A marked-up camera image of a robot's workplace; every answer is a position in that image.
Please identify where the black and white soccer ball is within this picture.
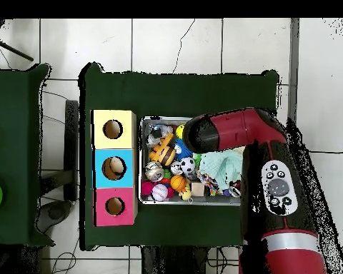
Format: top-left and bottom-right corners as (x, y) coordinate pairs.
(180, 156), (196, 174)

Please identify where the yellow duck plush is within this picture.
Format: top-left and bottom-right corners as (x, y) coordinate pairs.
(178, 186), (193, 202)

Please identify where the small wooden cube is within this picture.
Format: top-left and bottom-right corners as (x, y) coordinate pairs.
(191, 182), (206, 197)

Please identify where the wooden box with three holes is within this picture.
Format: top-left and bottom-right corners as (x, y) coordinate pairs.
(91, 109), (138, 228)

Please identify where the wire mesh bin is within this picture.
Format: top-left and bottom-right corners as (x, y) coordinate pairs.
(139, 115), (242, 207)

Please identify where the blue fuzzy puffer ball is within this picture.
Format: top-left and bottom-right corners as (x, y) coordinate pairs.
(174, 138), (194, 161)

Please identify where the small orange basketball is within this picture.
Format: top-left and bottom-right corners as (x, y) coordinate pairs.
(170, 174), (187, 191)

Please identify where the black tripod leg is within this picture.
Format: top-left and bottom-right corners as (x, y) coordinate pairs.
(0, 35), (34, 62)

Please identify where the mint green knitted cloth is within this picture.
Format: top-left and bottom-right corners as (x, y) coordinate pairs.
(199, 146), (245, 191)

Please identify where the black floor cable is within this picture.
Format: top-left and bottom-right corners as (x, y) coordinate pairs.
(308, 149), (343, 155)

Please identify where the dark green side table cloth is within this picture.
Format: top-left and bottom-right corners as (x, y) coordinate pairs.
(0, 63), (56, 248)

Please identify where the white baseball with red stitching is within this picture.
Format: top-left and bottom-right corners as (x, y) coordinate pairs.
(151, 183), (169, 202)

